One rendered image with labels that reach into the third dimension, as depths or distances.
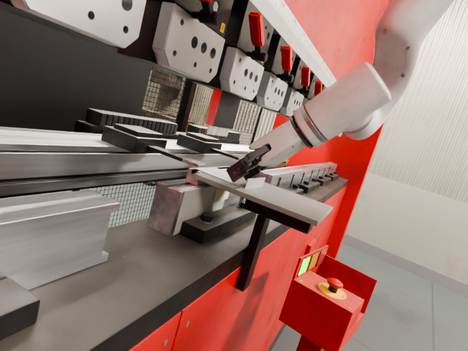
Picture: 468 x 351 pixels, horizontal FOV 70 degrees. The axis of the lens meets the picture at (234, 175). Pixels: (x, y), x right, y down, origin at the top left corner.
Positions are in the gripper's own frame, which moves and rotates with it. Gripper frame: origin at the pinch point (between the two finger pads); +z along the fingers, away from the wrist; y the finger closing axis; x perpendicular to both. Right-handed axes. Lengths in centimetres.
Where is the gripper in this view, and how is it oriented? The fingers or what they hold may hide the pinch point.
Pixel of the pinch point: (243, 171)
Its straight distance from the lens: 71.9
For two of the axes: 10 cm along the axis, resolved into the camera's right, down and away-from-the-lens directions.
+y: -4.8, 0.3, -8.8
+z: -7.5, 5.1, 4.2
